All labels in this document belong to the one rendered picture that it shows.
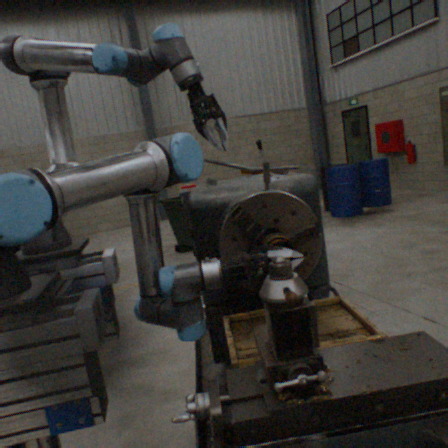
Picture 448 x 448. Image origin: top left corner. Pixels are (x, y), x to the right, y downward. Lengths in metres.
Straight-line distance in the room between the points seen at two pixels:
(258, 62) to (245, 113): 1.47
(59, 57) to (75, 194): 0.52
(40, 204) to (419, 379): 0.67
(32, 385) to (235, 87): 11.63
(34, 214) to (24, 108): 10.72
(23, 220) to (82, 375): 0.33
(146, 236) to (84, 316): 0.33
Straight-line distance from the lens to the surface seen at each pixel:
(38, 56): 1.31
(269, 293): 0.67
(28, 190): 0.75
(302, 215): 1.28
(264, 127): 12.34
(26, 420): 1.02
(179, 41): 1.21
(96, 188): 0.85
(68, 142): 1.47
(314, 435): 0.72
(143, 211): 1.10
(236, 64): 12.37
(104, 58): 1.13
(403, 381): 0.75
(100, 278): 1.34
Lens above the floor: 1.35
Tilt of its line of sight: 10 degrees down
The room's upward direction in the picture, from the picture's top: 9 degrees counter-clockwise
